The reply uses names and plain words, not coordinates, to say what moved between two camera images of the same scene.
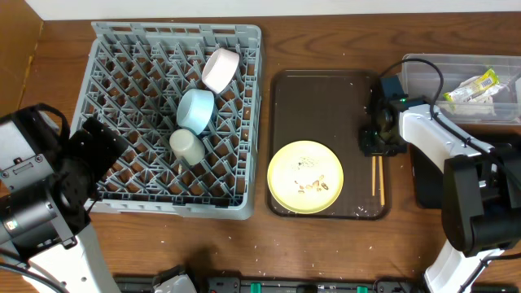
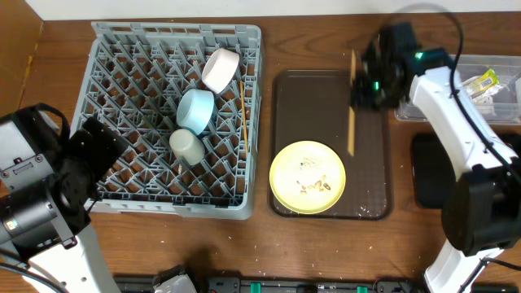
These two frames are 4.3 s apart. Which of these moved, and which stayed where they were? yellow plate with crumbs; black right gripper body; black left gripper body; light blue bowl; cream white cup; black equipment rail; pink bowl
Moved: black right gripper body
Stayed: black left gripper body; yellow plate with crumbs; black equipment rail; cream white cup; light blue bowl; pink bowl
